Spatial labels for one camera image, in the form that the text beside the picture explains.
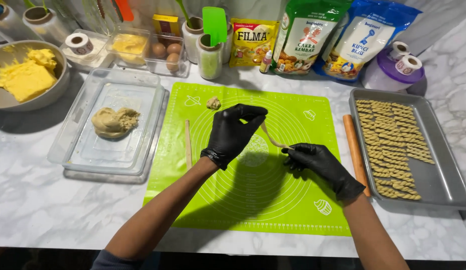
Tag person's right hand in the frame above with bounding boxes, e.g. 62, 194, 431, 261
281, 143, 366, 202

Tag person's left hand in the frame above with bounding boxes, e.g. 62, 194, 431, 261
200, 104, 268, 170

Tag twisted beige dough strip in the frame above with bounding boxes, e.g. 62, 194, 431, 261
260, 121, 295, 151

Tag orange wooden rolling pin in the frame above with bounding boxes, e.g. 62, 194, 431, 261
343, 114, 372, 198

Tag straight beige dough strip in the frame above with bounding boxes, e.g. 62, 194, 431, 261
184, 119, 193, 170

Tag green silicone baking mat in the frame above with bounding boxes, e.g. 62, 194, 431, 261
143, 82, 352, 237

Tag rows of twisted dough sticks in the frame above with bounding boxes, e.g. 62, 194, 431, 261
355, 98, 436, 201

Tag plastic wrap roll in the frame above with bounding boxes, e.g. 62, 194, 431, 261
196, 34, 224, 80
22, 6, 71, 47
181, 16, 204, 64
0, 4, 42, 43

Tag small dropper bottle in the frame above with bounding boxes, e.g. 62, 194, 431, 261
259, 49, 273, 74

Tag yellow margarine packet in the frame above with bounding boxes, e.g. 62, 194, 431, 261
229, 18, 281, 69

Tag clear plastic egg container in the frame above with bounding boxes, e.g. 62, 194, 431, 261
144, 34, 191, 78

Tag purple lidded plastic container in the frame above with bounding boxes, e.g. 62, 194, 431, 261
361, 47, 426, 93

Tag clear plastic dough container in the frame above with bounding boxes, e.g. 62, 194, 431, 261
47, 68, 165, 176

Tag green silicone spatula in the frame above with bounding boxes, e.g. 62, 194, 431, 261
202, 6, 228, 47

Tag beige dough lump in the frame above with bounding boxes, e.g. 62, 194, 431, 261
91, 107, 141, 139

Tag grey metal baking tray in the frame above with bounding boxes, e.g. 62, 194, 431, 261
348, 87, 466, 211

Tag green flour bag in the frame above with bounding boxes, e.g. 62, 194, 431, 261
271, 0, 354, 76

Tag yellow cardboard box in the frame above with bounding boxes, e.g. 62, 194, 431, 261
152, 14, 180, 38

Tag clear plastic container lid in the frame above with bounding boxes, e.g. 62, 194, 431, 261
63, 88, 170, 185

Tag white sticker roll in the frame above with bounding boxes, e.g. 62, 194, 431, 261
65, 32, 94, 56
389, 41, 411, 61
395, 55, 423, 76

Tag blue flour bag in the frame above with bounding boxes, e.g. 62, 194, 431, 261
313, 0, 423, 83

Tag yellow butter block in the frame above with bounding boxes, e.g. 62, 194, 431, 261
112, 33, 148, 64

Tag clear plastic butter container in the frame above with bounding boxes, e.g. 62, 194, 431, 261
106, 26, 151, 70

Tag clear shallow plastic container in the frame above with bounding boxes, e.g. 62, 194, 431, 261
60, 29, 114, 72

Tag orange silicone spatula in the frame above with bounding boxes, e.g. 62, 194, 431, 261
113, 0, 135, 22

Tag person's grey sleeve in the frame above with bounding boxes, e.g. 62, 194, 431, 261
91, 249, 144, 270

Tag grey mixing bowl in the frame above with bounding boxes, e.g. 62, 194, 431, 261
0, 40, 71, 112

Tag yellow butter mass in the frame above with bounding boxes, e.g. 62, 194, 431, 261
0, 48, 58, 103

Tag green utensil handle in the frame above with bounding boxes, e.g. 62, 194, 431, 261
175, 0, 193, 28

